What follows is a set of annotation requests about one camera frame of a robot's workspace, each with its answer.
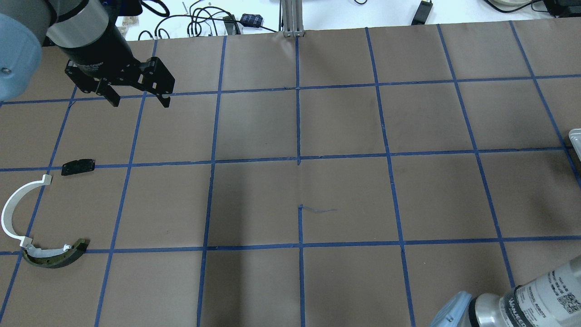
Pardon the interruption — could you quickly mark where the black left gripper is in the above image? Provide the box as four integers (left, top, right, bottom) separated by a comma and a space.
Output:
64, 23, 176, 108

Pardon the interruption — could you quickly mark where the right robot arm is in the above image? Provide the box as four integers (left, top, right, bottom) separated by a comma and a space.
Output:
98, 77, 580, 327

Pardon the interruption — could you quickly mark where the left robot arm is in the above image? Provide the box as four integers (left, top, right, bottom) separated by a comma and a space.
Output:
0, 0, 176, 108

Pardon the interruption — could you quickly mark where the silver ribbed metal tray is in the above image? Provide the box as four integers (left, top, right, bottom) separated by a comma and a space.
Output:
568, 128, 581, 160

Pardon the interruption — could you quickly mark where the white curved plastic piece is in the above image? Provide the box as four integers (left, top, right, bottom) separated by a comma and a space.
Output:
1, 174, 52, 248

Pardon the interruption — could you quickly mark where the olive brake shoe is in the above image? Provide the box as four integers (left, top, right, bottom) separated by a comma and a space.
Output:
21, 238, 90, 269

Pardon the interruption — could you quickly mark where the black power adapter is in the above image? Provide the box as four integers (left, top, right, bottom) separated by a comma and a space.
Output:
411, 0, 433, 25

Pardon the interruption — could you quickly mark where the small black metal bracket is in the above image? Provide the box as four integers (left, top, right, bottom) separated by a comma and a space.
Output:
61, 158, 95, 176

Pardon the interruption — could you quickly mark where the aluminium frame post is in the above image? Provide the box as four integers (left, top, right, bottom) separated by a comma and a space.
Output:
279, 0, 305, 38

